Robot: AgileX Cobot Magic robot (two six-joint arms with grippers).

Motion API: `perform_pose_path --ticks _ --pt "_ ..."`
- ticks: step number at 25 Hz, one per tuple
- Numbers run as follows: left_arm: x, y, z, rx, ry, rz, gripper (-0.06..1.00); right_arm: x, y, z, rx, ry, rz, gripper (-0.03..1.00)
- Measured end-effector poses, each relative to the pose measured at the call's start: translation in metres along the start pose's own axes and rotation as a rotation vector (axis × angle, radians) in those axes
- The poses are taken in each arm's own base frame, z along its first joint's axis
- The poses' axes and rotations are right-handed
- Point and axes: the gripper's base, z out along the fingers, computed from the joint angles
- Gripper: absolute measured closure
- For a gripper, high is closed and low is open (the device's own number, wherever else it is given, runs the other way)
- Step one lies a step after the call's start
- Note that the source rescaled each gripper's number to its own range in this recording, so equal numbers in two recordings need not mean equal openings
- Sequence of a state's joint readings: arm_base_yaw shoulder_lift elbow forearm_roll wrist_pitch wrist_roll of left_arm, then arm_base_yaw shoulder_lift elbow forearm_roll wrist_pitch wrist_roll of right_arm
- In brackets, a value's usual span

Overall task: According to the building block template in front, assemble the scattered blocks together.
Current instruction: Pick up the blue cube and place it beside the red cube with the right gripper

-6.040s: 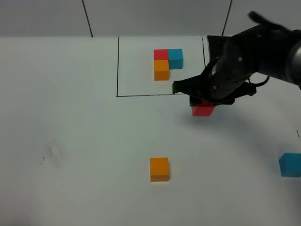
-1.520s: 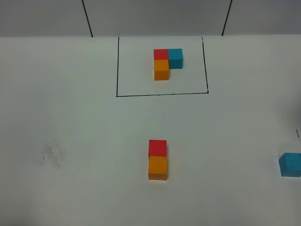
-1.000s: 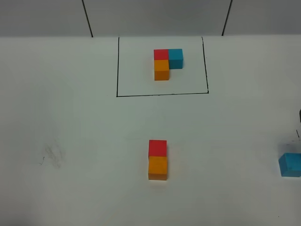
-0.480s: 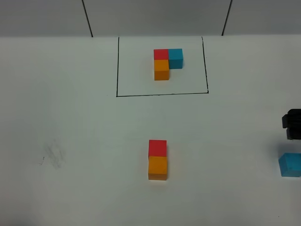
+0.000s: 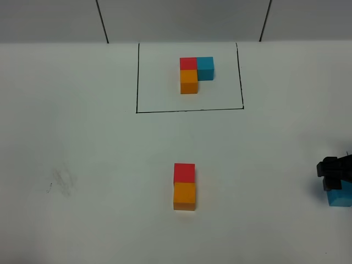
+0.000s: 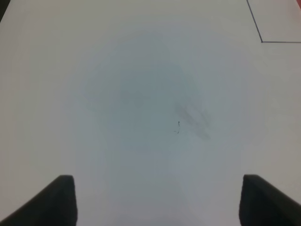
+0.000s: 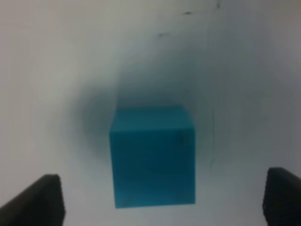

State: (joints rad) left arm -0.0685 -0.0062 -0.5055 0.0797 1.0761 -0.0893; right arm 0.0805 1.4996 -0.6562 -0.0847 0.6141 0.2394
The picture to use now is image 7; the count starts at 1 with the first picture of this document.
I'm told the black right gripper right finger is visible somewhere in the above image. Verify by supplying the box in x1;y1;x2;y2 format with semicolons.
262;167;301;226

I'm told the blue block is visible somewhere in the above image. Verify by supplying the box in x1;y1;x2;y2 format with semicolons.
109;106;196;209

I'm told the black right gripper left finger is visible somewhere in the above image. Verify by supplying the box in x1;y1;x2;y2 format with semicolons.
0;174;65;226

